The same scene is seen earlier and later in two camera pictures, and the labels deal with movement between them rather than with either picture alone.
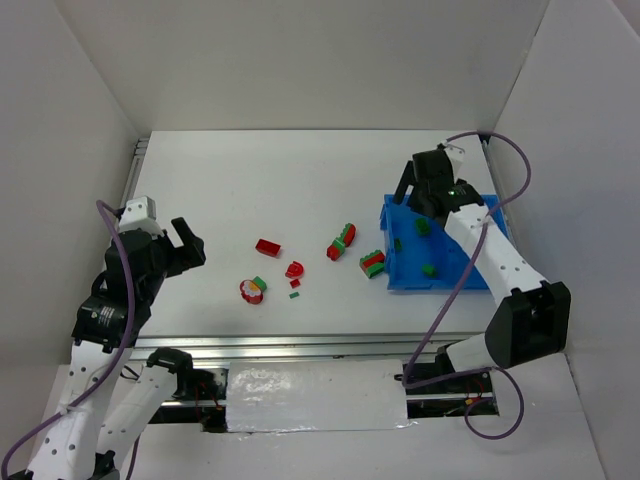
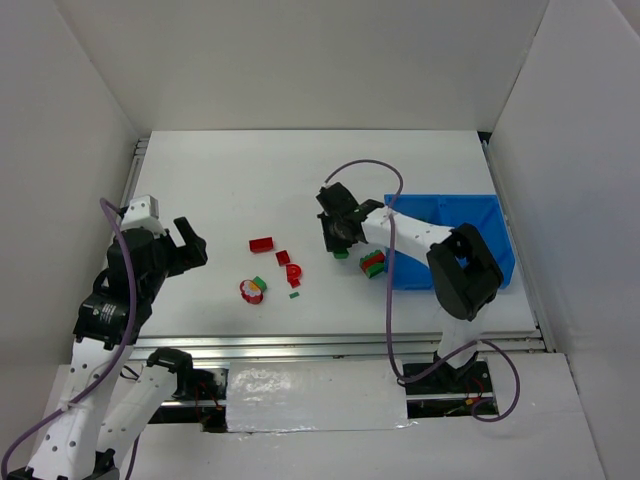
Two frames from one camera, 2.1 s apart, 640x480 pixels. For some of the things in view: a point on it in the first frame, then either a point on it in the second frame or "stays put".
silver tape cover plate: (315, 395) stays put
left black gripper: (175, 254) stays put
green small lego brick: (260, 282) stays put
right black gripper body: (417, 183) -> (338, 235)
